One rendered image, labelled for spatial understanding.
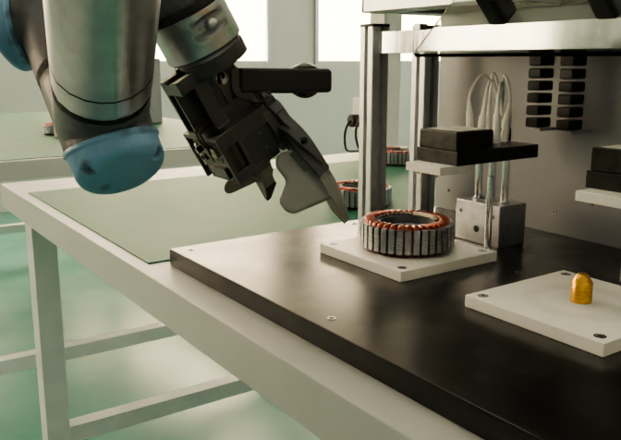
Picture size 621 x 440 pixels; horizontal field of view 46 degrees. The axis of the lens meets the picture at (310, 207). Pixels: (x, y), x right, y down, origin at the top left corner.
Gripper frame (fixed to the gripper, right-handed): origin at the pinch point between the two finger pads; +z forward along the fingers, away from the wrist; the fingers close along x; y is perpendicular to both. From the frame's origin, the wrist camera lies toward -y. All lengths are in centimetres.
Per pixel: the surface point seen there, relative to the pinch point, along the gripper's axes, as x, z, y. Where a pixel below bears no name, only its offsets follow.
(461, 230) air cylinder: -2.4, 18.7, -19.2
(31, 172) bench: -133, 13, 4
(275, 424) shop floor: -97, 101, -5
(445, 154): 1.8, 5.2, -18.1
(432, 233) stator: 5.6, 9.5, -9.4
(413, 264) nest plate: 6.4, 10.3, -4.9
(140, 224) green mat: -43.5, 7.2, 7.0
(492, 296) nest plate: 18.7, 9.7, -3.8
